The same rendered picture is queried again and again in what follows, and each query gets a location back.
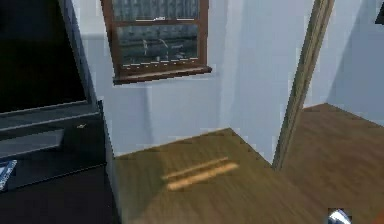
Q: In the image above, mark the black television stand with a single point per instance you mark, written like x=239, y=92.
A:
x=66, y=180

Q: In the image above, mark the black television set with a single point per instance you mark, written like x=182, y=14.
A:
x=36, y=60

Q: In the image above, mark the shiny silver object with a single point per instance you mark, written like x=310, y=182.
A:
x=338, y=216

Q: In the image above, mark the blue white book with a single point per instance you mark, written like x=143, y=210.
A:
x=6, y=173

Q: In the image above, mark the dark wall picture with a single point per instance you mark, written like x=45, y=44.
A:
x=380, y=15

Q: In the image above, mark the brown framed window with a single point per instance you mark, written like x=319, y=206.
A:
x=156, y=40

